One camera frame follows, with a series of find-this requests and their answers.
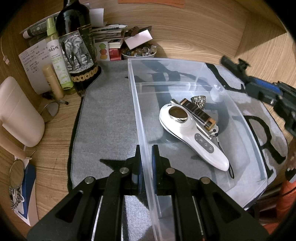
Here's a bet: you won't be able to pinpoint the small dark faceted cup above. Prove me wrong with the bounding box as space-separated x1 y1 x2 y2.
191 95 206 109

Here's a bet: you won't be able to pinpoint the silver metal tube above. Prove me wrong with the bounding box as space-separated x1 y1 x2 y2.
169 98 219 140

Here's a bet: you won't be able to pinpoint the clear plastic storage bin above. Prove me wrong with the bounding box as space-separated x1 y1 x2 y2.
127 58 267 240

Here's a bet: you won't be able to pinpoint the dark wine bottle elephant label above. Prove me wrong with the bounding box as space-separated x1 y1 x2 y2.
56 1 101 97

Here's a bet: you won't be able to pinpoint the white handheld facial massager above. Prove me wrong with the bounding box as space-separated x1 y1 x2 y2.
159 103 229 171

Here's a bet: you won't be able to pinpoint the round glasses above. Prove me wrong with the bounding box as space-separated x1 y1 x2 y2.
9 150 37 190

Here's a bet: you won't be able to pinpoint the orange jacket sleeve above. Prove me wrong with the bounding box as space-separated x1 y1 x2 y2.
259 168 295 240

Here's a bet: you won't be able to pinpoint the black gold lighter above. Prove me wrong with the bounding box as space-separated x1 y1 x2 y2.
180 98 216 131

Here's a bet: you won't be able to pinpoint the white handwritten note paper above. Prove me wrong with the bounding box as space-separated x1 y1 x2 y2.
18 39 52 94

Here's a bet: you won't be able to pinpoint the yellow lip balm tube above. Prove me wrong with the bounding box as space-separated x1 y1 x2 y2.
42 64 64 99

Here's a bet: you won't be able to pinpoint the blue white booklet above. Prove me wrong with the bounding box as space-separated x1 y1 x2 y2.
14 163 39 226

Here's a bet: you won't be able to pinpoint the stack of books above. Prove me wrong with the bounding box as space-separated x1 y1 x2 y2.
91 24 127 62

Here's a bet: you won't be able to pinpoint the small white cardboard box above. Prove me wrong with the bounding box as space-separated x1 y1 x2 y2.
125 30 152 49

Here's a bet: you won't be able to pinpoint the metal chain bracelet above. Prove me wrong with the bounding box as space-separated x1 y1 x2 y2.
9 186 25 211

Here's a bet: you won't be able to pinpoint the white charger with cable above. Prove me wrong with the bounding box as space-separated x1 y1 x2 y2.
1 36 10 66

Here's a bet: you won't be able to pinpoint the grey rug with letters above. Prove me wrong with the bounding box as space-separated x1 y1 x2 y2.
67 59 290 241

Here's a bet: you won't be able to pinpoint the roll of clear tape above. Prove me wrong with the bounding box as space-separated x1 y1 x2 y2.
38 100 60 123

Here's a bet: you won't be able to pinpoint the pink mug with handle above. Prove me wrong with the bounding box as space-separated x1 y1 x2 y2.
1 76 45 147

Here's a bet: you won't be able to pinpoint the green spray bottle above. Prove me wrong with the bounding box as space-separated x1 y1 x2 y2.
46 17 75 95

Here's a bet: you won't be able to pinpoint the white bowl of stones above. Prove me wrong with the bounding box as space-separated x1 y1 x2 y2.
120 43 158 59

